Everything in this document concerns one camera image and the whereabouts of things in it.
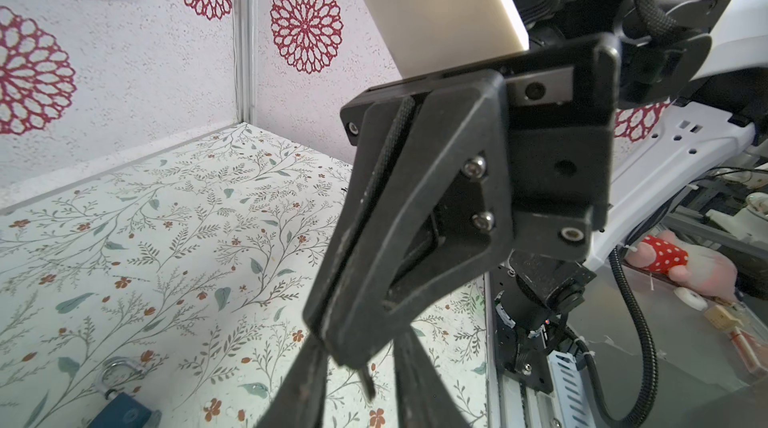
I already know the blue padlock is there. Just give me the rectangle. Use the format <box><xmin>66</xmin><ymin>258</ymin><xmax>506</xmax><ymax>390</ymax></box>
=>
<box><xmin>88</xmin><ymin>357</ymin><xmax>162</xmax><ymax>428</ymax></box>

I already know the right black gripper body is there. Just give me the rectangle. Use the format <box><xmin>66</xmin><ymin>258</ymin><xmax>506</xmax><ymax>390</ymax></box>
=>
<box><xmin>342</xmin><ymin>33</ymin><xmax>621</xmax><ymax>260</ymax></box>

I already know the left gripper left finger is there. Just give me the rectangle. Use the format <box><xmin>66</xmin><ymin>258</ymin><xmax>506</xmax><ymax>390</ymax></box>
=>
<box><xmin>255</xmin><ymin>335</ymin><xmax>329</xmax><ymax>428</ymax></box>

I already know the pink plush toy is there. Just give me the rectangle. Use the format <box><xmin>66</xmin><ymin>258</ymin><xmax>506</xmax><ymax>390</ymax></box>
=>
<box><xmin>624</xmin><ymin>230</ymin><xmax>738</xmax><ymax>303</ymax></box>

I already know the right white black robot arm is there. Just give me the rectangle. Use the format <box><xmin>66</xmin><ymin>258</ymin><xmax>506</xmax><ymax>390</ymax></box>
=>
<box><xmin>291</xmin><ymin>0</ymin><xmax>767</xmax><ymax>394</ymax></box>

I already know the right black corrugated cable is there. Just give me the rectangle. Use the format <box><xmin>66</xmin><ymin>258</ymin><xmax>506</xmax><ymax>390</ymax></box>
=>
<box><xmin>575</xmin><ymin>247</ymin><xmax>660</xmax><ymax>428</ymax></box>

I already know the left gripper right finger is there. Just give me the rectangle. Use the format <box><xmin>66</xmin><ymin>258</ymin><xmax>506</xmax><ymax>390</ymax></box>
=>
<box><xmin>393</xmin><ymin>328</ymin><xmax>469</xmax><ymax>427</ymax></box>

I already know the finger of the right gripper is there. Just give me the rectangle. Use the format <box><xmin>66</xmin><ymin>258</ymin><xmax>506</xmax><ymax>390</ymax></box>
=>
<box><xmin>303</xmin><ymin>96</ymin><xmax>416</xmax><ymax>335</ymax></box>
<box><xmin>320</xmin><ymin>70</ymin><xmax>512</xmax><ymax>368</ymax></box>

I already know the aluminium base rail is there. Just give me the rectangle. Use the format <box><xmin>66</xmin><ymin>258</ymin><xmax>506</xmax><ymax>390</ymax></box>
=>
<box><xmin>483</xmin><ymin>273</ymin><xmax>596</xmax><ymax>427</ymax></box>

